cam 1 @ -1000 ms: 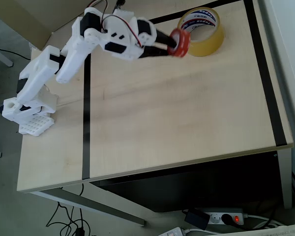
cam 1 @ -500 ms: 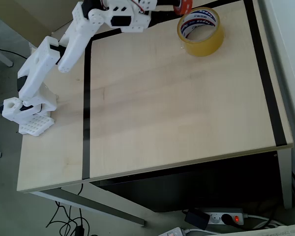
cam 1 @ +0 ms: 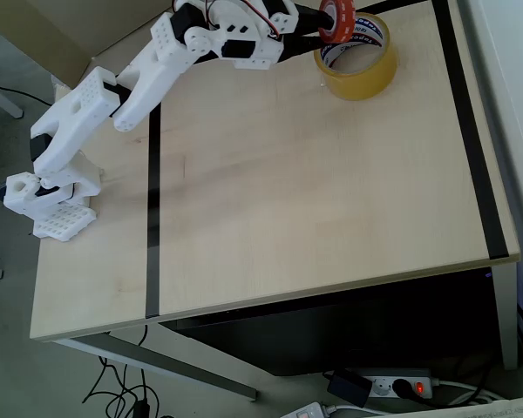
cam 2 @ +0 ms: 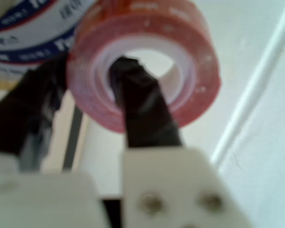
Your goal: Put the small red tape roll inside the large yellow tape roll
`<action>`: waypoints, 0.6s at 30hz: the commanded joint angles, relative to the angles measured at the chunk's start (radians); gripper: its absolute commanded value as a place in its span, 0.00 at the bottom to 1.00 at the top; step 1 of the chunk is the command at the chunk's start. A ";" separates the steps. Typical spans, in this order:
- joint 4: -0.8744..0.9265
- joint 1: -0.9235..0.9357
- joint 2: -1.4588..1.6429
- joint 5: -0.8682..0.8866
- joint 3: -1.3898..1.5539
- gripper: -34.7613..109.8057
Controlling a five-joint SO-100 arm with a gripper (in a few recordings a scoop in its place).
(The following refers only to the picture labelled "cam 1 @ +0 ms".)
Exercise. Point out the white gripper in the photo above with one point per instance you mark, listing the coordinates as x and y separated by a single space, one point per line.
297 43

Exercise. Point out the red tape roll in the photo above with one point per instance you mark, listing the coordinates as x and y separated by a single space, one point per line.
344 22

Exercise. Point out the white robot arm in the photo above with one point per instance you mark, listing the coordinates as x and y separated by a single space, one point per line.
144 87

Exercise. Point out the large yellow tape roll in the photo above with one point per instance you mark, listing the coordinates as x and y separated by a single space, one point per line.
362 85

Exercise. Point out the black tape strip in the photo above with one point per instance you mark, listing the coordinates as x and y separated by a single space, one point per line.
401 3
153 261
473 143

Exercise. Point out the brown cardboard box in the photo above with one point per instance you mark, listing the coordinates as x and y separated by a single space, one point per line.
48 35

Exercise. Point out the grey upright table leg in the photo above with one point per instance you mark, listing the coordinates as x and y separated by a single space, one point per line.
507 322

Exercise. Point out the grey slanted table beam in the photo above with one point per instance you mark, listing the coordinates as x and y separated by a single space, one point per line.
178 366

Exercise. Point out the black power adapter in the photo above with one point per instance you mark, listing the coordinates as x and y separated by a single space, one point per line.
348 387

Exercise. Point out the grey power strip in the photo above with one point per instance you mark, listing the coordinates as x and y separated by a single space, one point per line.
383 387

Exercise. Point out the black round plug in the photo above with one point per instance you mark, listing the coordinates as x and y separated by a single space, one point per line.
402 387

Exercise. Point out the white power strip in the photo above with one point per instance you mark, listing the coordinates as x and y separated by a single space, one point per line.
307 411

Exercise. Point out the printed paper sheet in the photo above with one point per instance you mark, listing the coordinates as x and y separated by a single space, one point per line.
484 411

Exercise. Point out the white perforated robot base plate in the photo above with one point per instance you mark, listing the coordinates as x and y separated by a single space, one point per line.
65 222

